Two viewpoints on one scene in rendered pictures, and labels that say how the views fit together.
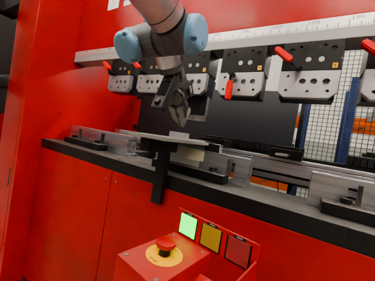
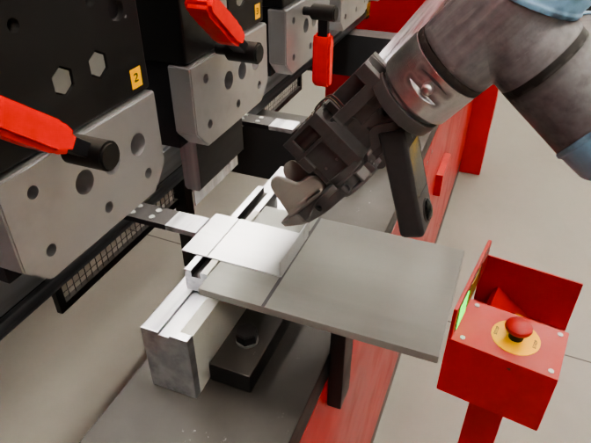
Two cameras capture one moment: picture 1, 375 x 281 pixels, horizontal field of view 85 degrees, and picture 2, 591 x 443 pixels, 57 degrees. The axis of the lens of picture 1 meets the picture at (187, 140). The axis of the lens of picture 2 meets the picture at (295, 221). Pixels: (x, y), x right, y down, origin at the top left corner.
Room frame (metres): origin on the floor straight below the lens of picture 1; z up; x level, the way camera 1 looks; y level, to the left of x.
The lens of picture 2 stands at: (0.81, 0.54, 1.40)
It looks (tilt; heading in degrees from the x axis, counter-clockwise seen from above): 35 degrees down; 261
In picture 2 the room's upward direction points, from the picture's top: straight up
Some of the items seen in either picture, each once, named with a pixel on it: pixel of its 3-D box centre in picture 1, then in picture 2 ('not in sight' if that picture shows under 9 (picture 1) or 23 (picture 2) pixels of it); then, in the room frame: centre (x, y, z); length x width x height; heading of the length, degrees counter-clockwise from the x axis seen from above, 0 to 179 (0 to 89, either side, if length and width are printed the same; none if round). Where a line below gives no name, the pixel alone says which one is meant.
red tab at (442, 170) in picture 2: not in sight; (441, 173); (0.15, -0.81, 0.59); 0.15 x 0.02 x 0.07; 59
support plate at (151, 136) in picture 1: (168, 138); (337, 271); (0.69, 0.06, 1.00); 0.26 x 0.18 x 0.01; 149
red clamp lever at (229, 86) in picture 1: (230, 85); (318, 46); (0.68, -0.11, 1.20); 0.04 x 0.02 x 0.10; 149
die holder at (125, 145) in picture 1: (101, 139); not in sight; (1.10, 0.46, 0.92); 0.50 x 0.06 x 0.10; 59
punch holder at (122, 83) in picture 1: (126, 77); not in sight; (1.03, 0.36, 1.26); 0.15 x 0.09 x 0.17; 59
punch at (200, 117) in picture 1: (195, 108); (214, 146); (0.82, -0.01, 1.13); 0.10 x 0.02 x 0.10; 59
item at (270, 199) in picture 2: (197, 144); (236, 234); (0.80, -0.04, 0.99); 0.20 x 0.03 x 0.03; 59
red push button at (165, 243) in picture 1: (165, 248); (517, 331); (0.39, 0.01, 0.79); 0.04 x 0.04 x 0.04
